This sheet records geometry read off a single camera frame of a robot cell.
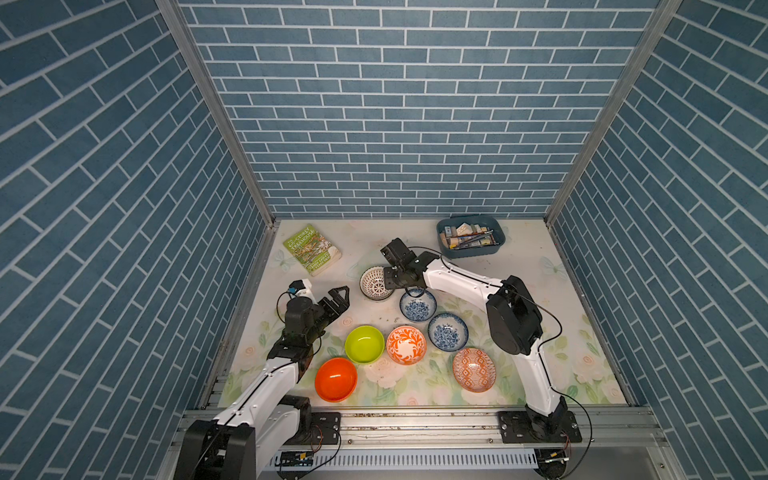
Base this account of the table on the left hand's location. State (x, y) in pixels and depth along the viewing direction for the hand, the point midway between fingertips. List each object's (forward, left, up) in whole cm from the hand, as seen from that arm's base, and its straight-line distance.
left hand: (348, 295), depth 85 cm
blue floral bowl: (+2, -21, -11) cm, 24 cm away
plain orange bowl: (-20, +3, -11) cm, 23 cm away
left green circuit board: (-37, +11, -16) cm, 42 cm away
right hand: (+9, -12, -6) cm, 16 cm away
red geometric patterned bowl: (-17, -36, -11) cm, 41 cm away
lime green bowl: (-9, -4, -12) cm, 16 cm away
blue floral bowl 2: (-6, -30, -10) cm, 32 cm away
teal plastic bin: (+38, -51, -7) cm, 64 cm away
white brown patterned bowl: (+9, -6, -8) cm, 13 cm away
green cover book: (+25, +17, -10) cm, 32 cm away
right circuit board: (-38, -51, -13) cm, 65 cm away
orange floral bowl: (-10, -17, -11) cm, 22 cm away
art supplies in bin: (+32, -41, -8) cm, 52 cm away
